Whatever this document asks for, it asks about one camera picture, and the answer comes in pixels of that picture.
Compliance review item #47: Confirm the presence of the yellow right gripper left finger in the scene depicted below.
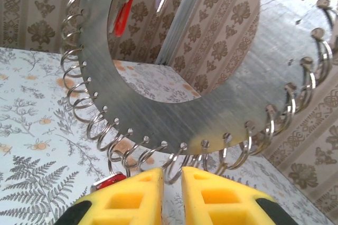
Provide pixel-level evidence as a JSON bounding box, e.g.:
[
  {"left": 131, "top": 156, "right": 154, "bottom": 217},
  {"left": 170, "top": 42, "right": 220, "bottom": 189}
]
[{"left": 54, "top": 167, "right": 165, "bottom": 225}]

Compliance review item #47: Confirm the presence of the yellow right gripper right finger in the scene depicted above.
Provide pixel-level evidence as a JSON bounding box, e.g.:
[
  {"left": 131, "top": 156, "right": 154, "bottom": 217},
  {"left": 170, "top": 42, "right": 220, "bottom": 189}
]
[{"left": 181, "top": 166, "right": 301, "bottom": 225}]

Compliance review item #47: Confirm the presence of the red key tag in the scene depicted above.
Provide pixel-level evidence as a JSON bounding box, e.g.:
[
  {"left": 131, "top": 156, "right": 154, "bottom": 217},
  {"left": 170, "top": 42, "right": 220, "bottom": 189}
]
[
  {"left": 90, "top": 172, "right": 127, "bottom": 193},
  {"left": 114, "top": 0, "right": 139, "bottom": 38}
]

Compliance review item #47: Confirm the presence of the aluminium corner post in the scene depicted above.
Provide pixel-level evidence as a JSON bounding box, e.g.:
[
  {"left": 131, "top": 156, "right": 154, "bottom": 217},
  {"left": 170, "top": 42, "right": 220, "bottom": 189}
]
[{"left": 154, "top": 0, "right": 212, "bottom": 66}]

